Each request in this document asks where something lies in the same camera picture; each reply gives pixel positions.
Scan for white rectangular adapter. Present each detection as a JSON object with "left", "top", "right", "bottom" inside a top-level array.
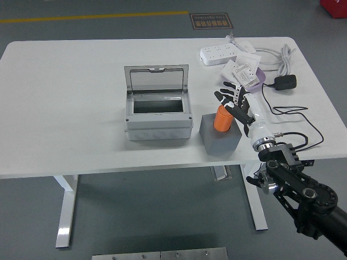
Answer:
[{"left": 237, "top": 40, "right": 257, "bottom": 54}]

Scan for black power adapter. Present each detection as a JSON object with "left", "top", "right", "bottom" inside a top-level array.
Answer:
[{"left": 273, "top": 75, "right": 298, "bottom": 92}]

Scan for purple plastic tray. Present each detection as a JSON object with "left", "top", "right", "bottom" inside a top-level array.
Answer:
[{"left": 229, "top": 67, "right": 267, "bottom": 96}]

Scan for red box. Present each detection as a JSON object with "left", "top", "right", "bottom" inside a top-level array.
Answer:
[{"left": 319, "top": 0, "right": 347, "bottom": 19}]

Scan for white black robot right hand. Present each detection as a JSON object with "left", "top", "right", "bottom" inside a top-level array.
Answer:
[{"left": 214, "top": 80, "right": 274, "bottom": 148}]

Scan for grey plastic junction box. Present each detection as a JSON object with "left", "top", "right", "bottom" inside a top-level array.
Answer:
[{"left": 124, "top": 90, "right": 195, "bottom": 141}]

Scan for brown floor sign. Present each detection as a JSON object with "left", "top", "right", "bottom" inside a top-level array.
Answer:
[{"left": 189, "top": 12, "right": 234, "bottom": 30}]

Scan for thin black cable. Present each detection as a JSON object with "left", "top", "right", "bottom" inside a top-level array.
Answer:
[{"left": 261, "top": 82, "right": 325, "bottom": 150}]

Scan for orange cylindrical battery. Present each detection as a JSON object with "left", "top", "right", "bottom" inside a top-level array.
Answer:
[{"left": 213, "top": 105, "right": 233, "bottom": 133}]

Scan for grey block with round hole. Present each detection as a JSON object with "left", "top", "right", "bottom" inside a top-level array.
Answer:
[{"left": 199, "top": 113, "right": 242, "bottom": 157}]

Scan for white socket panel with label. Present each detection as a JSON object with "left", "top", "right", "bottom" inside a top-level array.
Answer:
[{"left": 232, "top": 63, "right": 260, "bottom": 89}]

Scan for transparent hinged box lid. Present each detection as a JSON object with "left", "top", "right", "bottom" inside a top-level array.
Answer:
[{"left": 124, "top": 64, "right": 190, "bottom": 96}]

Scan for white power strip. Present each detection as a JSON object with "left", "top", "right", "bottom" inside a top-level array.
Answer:
[{"left": 200, "top": 42, "right": 241, "bottom": 67}]

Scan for white table leg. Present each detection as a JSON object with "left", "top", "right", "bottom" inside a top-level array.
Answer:
[
  {"left": 53, "top": 174, "right": 79, "bottom": 249},
  {"left": 240, "top": 164, "right": 269, "bottom": 231}
]

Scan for metal floor plate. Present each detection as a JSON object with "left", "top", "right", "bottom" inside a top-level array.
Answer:
[{"left": 210, "top": 165, "right": 233, "bottom": 181}]

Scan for white coiled power cord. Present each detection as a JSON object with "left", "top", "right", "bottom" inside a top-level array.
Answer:
[{"left": 254, "top": 44, "right": 298, "bottom": 77}]

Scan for grey metal plate with screws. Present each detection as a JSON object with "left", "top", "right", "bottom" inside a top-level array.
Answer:
[
  {"left": 160, "top": 247, "right": 228, "bottom": 260},
  {"left": 91, "top": 251, "right": 161, "bottom": 260}
]

